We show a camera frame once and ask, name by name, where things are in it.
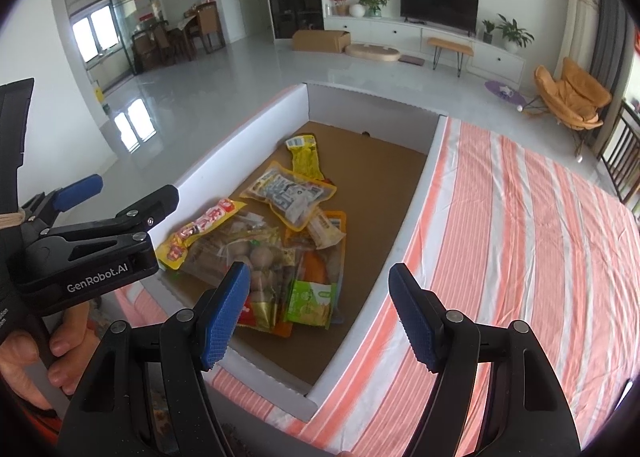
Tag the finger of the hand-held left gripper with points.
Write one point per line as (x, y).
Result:
(75, 192)
(150, 207)

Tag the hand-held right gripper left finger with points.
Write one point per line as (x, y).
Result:
(227, 312)

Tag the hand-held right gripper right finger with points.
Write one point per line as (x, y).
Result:
(417, 317)

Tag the red gold snack bag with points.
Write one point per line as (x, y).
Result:
(260, 314)

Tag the yellow red sausage packet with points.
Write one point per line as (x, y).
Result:
(200, 232)

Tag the clear brown snack bag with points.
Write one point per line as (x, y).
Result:
(255, 257)

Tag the green snack packet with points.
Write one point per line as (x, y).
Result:
(310, 302)

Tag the orange snack packet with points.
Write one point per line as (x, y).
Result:
(320, 267)

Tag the long beige snack packet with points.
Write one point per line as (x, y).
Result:
(325, 231)

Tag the pale orange-edged snack packet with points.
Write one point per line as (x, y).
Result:
(287, 194)

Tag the yellow packet with white label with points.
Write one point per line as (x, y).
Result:
(306, 159)

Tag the white cardboard box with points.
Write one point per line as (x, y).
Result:
(350, 107)

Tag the person's left hand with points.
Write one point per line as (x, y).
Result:
(20, 362)

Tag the orange striped cloth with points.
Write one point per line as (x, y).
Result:
(500, 262)

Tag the wooden dining chair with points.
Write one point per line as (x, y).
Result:
(152, 49)
(209, 24)

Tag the glass sliding door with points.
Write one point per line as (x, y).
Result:
(120, 22)

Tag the wooden dining table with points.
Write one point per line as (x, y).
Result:
(187, 34)

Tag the brown cardboard box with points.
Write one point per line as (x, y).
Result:
(320, 42)

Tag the purple floor mat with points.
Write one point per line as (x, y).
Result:
(502, 89)

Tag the small dark floor mat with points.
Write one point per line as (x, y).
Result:
(411, 60)

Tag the round beige floor cushion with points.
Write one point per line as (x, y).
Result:
(372, 53)

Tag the white television cabinet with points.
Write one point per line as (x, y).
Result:
(500, 62)

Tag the wooden bench with metal legs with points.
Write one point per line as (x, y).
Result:
(450, 44)

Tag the orange lounge chair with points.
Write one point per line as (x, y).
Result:
(575, 92)

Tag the white round vase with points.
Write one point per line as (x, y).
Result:
(356, 11)

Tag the small potted plant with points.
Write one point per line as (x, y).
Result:
(487, 28)

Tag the large leafy potted plant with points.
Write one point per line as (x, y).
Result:
(512, 32)

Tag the bushy green potted plant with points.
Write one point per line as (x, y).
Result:
(374, 2)

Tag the black flat television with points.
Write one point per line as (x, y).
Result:
(440, 4)

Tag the grey curtain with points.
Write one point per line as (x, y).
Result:
(610, 37)

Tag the covered standing air conditioner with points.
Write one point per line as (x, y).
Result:
(580, 17)

